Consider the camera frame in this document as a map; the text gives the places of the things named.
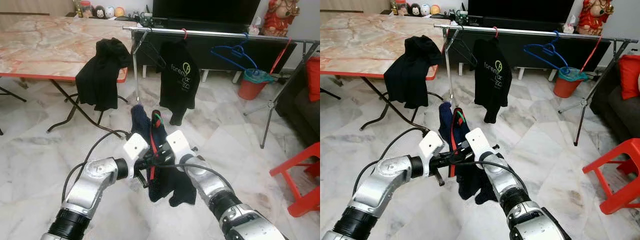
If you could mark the green plastic hanger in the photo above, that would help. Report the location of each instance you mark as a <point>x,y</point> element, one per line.
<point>461,116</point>
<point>159,119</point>

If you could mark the white tissue box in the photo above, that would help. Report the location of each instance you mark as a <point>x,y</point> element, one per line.
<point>256,29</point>
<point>570,27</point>

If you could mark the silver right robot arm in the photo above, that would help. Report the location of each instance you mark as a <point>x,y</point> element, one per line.
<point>530,220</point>
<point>240,220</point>

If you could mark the silver metal clothes rack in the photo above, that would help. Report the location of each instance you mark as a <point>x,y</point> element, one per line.
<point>535,32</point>
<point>225,34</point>

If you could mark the marble pattern folding table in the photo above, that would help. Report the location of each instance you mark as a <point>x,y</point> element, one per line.
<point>40,45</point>
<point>355,42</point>

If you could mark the blue plastic hanger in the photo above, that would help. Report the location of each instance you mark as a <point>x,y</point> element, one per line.
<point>237,52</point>
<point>550,50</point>

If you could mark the teal plastic bag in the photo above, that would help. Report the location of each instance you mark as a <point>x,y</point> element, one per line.
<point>260,76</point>
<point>574,74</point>

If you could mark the white round doll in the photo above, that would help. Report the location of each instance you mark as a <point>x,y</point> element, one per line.
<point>425,10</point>
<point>109,12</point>

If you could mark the black round doll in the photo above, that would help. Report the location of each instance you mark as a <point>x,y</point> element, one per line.
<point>100,11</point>
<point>415,10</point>

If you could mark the red cushion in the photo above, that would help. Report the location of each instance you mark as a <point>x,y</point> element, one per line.
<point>630,75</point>
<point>313,77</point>

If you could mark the red seated figurine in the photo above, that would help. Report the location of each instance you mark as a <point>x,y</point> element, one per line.
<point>594,19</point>
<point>280,20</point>

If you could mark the light wooden cabinet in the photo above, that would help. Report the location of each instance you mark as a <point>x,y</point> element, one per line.
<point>350,6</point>
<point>30,7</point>

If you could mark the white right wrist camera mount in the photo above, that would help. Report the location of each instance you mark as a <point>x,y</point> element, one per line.
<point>478,140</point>
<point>180,142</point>

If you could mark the red lid figurine jar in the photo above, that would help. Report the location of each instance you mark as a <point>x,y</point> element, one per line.
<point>86,10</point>
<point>400,8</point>

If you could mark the orange round doll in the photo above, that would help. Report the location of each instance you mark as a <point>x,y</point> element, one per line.
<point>435,9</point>
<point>119,11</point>

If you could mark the black electronic gadget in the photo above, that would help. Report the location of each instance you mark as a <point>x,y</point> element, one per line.
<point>460,18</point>
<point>145,20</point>

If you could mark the black tv console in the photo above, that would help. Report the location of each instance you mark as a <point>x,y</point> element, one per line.
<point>530,52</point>
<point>215,55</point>

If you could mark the red plastic stool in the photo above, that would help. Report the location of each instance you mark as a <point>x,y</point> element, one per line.
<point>615,152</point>
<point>300,155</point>

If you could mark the black television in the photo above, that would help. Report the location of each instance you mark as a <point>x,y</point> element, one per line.
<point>207,10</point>
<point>520,9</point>

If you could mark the dark grey sofa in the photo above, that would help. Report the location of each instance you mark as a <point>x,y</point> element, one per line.
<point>297,110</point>
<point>617,112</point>

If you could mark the black shirt with green logo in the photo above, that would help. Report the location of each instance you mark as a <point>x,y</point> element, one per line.
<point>410,72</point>
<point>490,85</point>
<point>100,75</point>
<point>177,85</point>

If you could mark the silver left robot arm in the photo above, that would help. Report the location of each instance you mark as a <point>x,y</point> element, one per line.
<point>382,182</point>
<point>92,185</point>

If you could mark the orange plastic bucket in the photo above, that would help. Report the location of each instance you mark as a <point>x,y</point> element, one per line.
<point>248,92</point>
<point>564,90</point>

